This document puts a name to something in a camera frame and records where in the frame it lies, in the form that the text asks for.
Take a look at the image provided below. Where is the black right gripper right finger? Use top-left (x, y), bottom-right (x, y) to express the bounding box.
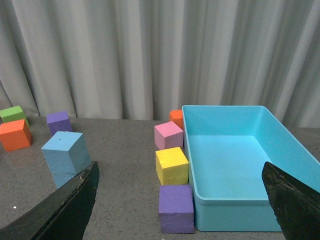
top-left (261, 161), bottom-right (320, 240)

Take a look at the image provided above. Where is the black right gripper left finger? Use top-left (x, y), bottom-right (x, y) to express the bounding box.
top-left (0, 162), bottom-right (100, 240)

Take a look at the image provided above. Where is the light blue foam cube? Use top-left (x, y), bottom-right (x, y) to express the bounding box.
top-left (41, 131), bottom-right (91, 174)

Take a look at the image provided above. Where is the light blue foam cube base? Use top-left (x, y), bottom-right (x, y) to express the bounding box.
top-left (51, 172), bottom-right (76, 189)

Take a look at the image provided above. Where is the orange foam cube centre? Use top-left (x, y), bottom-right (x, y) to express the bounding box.
top-left (0, 119), bottom-right (32, 152)

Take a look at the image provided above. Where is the purple foam cube far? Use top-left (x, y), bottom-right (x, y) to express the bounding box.
top-left (46, 111), bottom-right (73, 136)

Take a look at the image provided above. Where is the light blue plastic bin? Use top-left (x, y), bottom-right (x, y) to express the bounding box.
top-left (182, 105), bottom-right (320, 232)

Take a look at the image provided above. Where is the green foam cube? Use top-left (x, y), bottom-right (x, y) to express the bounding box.
top-left (0, 105), bottom-right (30, 126)

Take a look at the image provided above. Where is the purple foam cube near bin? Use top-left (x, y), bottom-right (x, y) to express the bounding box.
top-left (158, 184), bottom-right (195, 234)

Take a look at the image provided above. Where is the yellow foam cube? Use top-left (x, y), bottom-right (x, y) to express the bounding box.
top-left (155, 147), bottom-right (189, 185)

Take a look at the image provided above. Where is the pink foam cube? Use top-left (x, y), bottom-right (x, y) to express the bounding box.
top-left (154, 121), bottom-right (184, 150)

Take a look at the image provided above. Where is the orange foam cube behind bin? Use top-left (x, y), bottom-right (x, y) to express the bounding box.
top-left (169, 109), bottom-right (184, 130)

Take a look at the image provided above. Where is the grey pleated curtain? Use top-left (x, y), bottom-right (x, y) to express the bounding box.
top-left (0, 0), bottom-right (320, 128)

